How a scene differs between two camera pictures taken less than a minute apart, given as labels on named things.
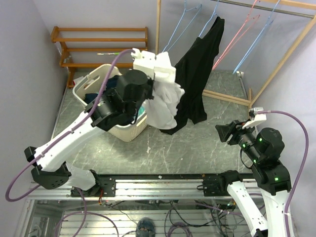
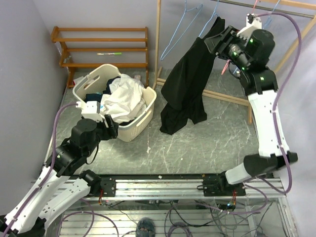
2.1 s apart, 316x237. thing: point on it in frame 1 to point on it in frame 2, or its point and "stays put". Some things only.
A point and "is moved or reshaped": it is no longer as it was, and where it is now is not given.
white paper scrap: (77, 80) stays put
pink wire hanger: (235, 40) is moved or reshaped
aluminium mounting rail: (142, 189) stays put
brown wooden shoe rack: (54, 32) stays put
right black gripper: (224, 131) to (221, 42)
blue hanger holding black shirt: (214, 13) stays put
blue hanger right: (269, 20) stays put
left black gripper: (150, 82) to (112, 131)
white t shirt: (162, 109) is moved or reshaped
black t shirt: (192, 62) stays put
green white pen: (115, 54) stays put
